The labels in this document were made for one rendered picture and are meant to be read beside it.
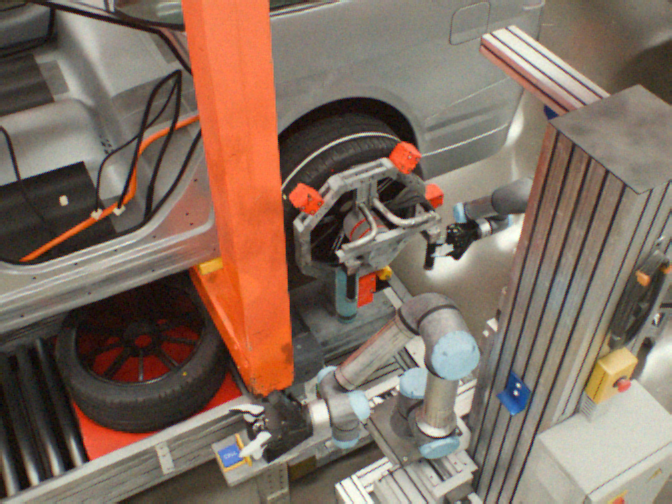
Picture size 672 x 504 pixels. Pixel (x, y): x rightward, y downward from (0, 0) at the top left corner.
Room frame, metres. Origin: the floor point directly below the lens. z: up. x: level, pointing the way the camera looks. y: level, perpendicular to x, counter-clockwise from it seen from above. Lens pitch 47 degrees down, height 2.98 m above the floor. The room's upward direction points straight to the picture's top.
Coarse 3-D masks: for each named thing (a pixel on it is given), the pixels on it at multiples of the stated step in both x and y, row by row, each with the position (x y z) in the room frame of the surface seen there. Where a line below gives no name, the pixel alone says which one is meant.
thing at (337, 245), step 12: (348, 168) 2.18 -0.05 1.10; (384, 180) 2.28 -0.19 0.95; (396, 180) 2.36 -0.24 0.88; (348, 192) 2.20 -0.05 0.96; (384, 192) 2.41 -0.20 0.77; (396, 192) 2.36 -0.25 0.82; (336, 204) 2.18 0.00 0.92; (324, 216) 2.16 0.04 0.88; (336, 216) 2.22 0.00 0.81; (384, 216) 2.34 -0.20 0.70; (396, 216) 2.30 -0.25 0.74; (324, 228) 2.17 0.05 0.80; (336, 228) 2.35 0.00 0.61; (312, 240) 2.14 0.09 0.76; (324, 240) 2.27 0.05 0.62; (336, 240) 2.18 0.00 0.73; (348, 240) 2.28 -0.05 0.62; (312, 252) 2.15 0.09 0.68; (324, 252) 2.19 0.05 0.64
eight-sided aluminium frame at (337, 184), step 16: (384, 160) 2.20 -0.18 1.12; (336, 176) 2.11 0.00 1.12; (352, 176) 2.14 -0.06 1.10; (368, 176) 2.12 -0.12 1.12; (384, 176) 2.15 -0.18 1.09; (400, 176) 2.18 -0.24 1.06; (416, 176) 2.27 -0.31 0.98; (320, 192) 2.08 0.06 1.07; (336, 192) 2.05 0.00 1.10; (320, 208) 2.03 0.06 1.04; (416, 208) 2.22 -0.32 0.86; (304, 224) 2.01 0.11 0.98; (304, 240) 2.00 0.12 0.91; (400, 240) 2.20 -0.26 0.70; (304, 256) 1.99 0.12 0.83; (304, 272) 1.99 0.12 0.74; (320, 272) 2.02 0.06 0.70; (368, 272) 2.13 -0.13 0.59
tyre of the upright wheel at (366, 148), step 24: (336, 120) 2.36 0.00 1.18; (360, 120) 2.39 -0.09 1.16; (288, 144) 2.28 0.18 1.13; (312, 144) 2.24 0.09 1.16; (336, 144) 2.22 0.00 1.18; (360, 144) 2.22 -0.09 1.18; (384, 144) 2.25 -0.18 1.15; (288, 168) 2.18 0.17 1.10; (312, 168) 2.14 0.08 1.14; (336, 168) 2.15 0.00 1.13; (288, 192) 2.10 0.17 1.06; (288, 216) 2.06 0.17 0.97; (288, 240) 2.06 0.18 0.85; (288, 264) 2.06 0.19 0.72; (336, 264) 2.15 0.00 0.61
